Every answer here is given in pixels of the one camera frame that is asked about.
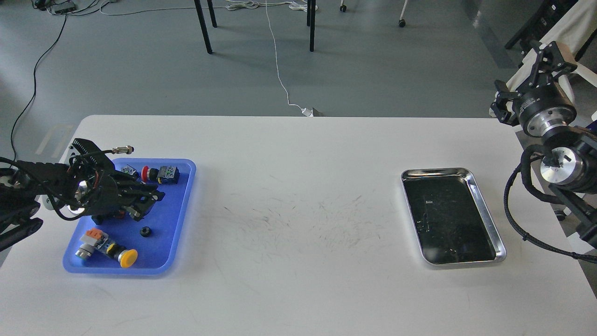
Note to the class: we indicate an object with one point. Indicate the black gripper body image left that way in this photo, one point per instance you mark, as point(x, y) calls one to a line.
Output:
point(101, 196)

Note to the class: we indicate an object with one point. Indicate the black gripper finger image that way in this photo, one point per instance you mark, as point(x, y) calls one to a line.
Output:
point(129, 184)
point(502, 106)
point(141, 202)
point(552, 62)

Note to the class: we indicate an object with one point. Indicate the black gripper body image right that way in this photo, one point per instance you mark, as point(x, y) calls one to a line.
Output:
point(542, 108)

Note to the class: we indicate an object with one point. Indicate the black robot arm image left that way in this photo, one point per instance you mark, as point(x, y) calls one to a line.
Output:
point(89, 181)

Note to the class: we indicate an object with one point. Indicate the blue plastic tray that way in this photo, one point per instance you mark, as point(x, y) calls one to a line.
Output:
point(156, 253)

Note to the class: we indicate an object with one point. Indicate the silver metal tray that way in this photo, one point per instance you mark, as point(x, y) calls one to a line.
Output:
point(453, 225)

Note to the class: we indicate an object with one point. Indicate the black square push button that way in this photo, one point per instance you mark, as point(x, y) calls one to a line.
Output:
point(101, 219)

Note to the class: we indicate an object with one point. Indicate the silver orange push button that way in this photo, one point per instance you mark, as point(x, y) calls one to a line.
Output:
point(93, 240)

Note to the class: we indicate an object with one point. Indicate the white power adapter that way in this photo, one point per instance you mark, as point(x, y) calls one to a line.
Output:
point(311, 112)

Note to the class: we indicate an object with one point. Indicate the black table leg left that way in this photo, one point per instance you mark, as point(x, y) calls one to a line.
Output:
point(203, 24)

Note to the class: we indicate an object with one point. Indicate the black table leg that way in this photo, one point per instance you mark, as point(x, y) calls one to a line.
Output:
point(311, 14)
point(203, 24)

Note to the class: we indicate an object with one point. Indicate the black table leg right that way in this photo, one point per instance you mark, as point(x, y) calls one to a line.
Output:
point(311, 14)

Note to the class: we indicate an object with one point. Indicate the green push button switch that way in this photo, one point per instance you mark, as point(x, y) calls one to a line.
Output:
point(127, 169)

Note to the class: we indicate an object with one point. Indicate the red push button switch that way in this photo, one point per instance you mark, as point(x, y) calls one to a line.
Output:
point(163, 175)

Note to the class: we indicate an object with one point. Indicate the yellow push button switch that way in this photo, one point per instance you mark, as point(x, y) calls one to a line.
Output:
point(121, 254)

